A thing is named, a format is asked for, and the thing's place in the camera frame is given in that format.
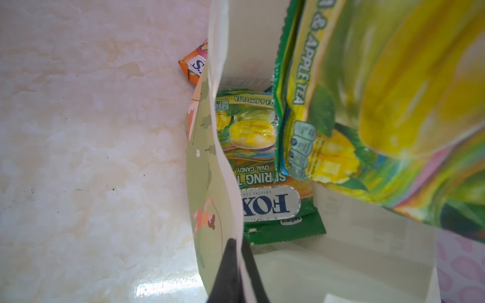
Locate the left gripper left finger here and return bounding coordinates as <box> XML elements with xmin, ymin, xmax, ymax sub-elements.
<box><xmin>207</xmin><ymin>239</ymin><xmax>243</xmax><ymax>303</ymax></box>

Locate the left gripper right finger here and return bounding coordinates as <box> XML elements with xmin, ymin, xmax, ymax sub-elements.
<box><xmin>241</xmin><ymin>239</ymin><xmax>270</xmax><ymax>303</ymax></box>

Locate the green Fox's candy bag front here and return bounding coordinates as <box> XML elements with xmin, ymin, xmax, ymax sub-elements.
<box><xmin>215</xmin><ymin>90</ymin><xmax>326</xmax><ymax>245</ymax></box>

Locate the white paper gift bag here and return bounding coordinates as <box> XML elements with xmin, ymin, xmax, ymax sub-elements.
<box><xmin>186</xmin><ymin>1</ymin><xmax>441</xmax><ymax>302</ymax></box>

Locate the orange Fox's fruits candy bag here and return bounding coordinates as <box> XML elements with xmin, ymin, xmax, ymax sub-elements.
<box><xmin>178</xmin><ymin>39</ymin><xmax>208</xmax><ymax>85</ymax></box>

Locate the green yellow Fox's candy bag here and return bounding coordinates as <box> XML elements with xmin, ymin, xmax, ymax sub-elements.
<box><xmin>273</xmin><ymin>1</ymin><xmax>484</xmax><ymax>242</ymax></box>

